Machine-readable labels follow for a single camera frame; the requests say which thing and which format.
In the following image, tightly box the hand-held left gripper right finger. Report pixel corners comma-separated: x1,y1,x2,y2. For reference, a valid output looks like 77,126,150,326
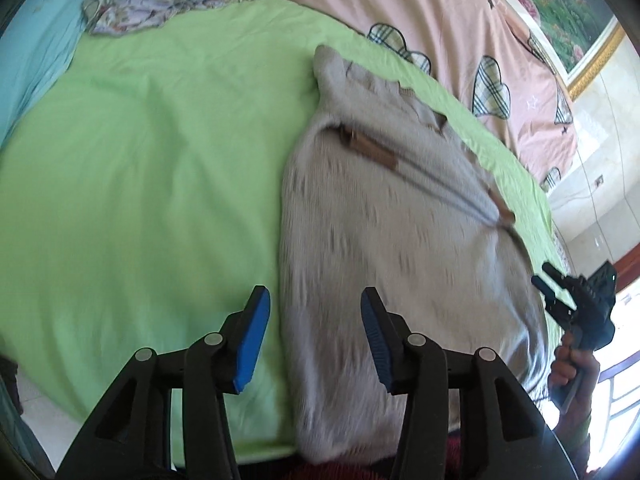
361,287,572,480

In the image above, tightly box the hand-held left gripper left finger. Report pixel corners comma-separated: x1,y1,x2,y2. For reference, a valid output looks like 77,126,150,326
55,285,272,480

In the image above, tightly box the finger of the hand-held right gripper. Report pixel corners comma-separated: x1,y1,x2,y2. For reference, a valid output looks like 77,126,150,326
542,262,582,295
530,274,577,332

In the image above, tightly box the grey knitted sweater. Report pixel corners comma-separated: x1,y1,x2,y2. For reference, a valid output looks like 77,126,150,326
279,44,552,466

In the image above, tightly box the person's right forearm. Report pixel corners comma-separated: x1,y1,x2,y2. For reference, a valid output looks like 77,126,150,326
549,395,596,472

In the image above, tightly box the person's right hand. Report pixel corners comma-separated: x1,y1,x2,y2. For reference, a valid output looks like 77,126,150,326
547,332,601,416

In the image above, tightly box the person's dark red clothing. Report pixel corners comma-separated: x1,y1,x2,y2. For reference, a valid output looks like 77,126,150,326
278,432,463,480

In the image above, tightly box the light green bed sheet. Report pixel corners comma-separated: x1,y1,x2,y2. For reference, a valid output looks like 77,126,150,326
0,0,571,465

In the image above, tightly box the pink quilt with plaid hearts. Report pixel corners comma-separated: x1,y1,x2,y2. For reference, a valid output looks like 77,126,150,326
270,0,580,192

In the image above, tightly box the light blue bed cover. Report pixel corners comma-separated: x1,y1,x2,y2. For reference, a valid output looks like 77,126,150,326
0,0,96,147

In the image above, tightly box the gold framed flower wall picture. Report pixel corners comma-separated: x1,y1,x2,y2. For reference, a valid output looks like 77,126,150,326
487,0,627,102

